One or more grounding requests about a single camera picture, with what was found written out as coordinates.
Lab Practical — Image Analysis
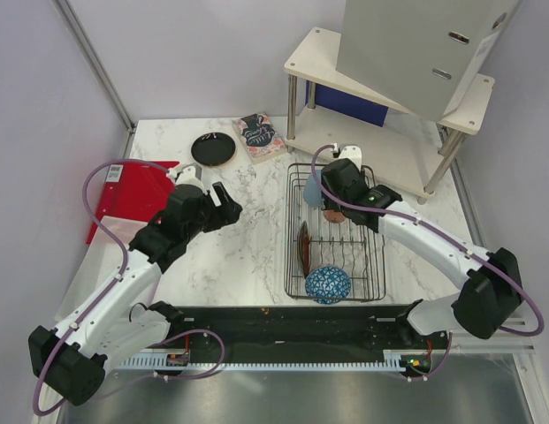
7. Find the pink ceramic mug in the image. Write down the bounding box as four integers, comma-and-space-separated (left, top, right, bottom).
323, 209, 346, 223

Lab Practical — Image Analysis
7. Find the black plate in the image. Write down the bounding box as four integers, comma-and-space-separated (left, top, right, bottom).
190, 132, 236, 167

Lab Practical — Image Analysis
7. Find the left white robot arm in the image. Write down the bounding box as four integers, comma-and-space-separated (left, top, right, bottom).
28, 180, 242, 406

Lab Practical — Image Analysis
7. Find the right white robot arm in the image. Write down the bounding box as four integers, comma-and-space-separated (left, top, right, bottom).
314, 159, 523, 348

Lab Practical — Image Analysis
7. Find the blue plastic tumbler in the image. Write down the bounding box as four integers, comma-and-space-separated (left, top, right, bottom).
303, 174, 324, 209

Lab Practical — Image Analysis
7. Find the red plastic folder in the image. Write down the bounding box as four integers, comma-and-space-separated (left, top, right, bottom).
95, 161, 179, 223

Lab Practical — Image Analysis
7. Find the floral cover book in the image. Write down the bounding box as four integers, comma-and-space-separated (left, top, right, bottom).
232, 113, 287, 164

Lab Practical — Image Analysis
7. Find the red floral plate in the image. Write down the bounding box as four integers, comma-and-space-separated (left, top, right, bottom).
297, 221, 311, 277

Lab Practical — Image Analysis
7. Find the white two-tier shelf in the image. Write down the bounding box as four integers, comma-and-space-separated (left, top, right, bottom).
285, 27, 495, 204

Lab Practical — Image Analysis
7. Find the blue folder under shelf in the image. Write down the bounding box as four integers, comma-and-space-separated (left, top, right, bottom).
314, 83, 388, 127

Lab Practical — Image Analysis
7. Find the clear plastic sleeve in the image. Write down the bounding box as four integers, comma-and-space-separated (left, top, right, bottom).
55, 216, 146, 322

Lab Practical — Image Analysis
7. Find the blue white patterned bowl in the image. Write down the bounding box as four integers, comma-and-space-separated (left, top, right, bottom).
305, 265, 352, 305

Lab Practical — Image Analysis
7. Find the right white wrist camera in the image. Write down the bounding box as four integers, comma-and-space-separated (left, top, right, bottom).
332, 143, 362, 170

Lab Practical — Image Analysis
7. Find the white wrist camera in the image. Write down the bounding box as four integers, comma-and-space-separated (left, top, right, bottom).
332, 143, 362, 170
166, 163, 203, 188

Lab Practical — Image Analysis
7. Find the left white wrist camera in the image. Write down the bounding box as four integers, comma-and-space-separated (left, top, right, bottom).
166, 163, 203, 188

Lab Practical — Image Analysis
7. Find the black wire dish rack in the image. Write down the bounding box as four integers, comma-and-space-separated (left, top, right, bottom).
284, 163, 386, 302

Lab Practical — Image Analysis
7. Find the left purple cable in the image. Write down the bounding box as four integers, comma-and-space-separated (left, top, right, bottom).
31, 161, 225, 417

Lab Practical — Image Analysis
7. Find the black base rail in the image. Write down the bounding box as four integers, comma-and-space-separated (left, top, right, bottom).
152, 302, 447, 360

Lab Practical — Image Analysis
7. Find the grey ring binder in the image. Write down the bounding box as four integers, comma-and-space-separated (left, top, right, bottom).
336, 0, 518, 121

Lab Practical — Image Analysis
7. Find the white cable duct rail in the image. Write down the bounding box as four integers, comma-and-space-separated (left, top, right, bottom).
116, 348, 426, 372

